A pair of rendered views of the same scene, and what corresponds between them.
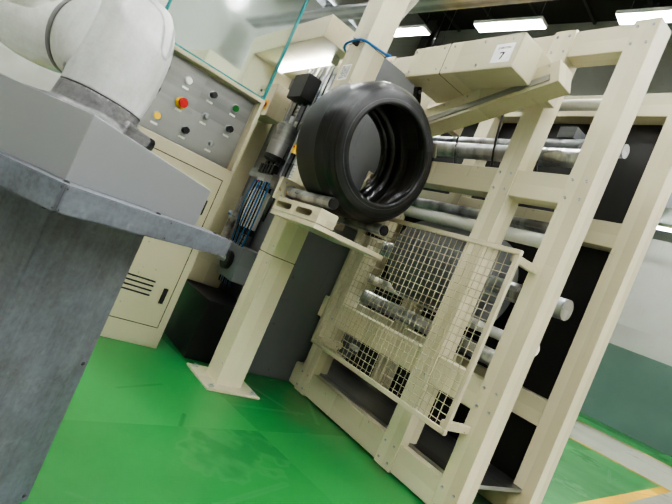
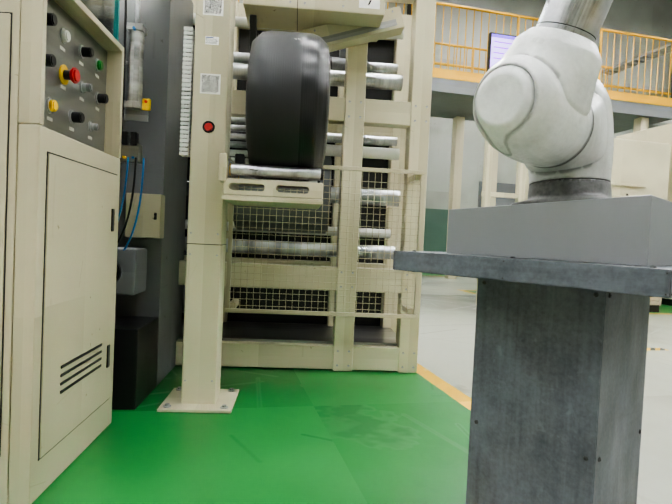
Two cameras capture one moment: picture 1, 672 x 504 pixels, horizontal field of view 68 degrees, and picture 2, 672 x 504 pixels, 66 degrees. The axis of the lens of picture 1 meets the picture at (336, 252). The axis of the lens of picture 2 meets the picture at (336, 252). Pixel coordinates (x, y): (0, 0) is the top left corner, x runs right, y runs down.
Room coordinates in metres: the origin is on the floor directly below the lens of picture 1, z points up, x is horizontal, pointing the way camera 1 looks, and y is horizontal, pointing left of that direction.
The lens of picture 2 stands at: (0.79, 1.68, 0.67)
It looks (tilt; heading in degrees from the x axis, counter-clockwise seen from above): 2 degrees down; 302
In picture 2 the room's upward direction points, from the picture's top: 3 degrees clockwise
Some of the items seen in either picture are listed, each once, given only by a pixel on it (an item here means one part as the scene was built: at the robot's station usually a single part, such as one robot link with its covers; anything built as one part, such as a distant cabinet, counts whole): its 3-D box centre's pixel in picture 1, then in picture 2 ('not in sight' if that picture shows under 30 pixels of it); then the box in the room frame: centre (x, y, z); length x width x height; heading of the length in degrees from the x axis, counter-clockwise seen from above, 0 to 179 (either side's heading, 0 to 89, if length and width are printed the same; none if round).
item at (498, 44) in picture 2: not in sight; (513, 62); (2.18, -3.96, 2.60); 0.60 x 0.05 x 0.55; 45
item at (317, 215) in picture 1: (303, 212); (273, 189); (2.00, 0.18, 0.83); 0.36 x 0.09 x 0.06; 36
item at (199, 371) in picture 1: (223, 379); (200, 398); (2.28, 0.24, 0.01); 0.27 x 0.27 x 0.02; 36
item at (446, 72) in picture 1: (474, 72); (314, 4); (2.16, -0.24, 1.71); 0.61 x 0.25 x 0.15; 36
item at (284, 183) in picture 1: (313, 204); (230, 173); (2.23, 0.18, 0.90); 0.40 x 0.03 x 0.10; 126
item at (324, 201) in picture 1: (310, 197); (275, 171); (2.00, 0.18, 0.90); 0.35 x 0.05 x 0.05; 36
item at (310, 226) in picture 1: (325, 233); (274, 202); (2.08, 0.07, 0.80); 0.37 x 0.36 x 0.02; 126
